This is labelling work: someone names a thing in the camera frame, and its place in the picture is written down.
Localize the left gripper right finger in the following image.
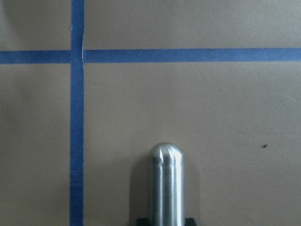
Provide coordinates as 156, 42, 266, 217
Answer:
185, 218, 197, 226

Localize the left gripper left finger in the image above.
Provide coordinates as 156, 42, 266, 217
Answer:
136, 218, 149, 226

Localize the steel muddler black tip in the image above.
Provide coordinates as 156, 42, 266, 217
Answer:
147, 142, 185, 226

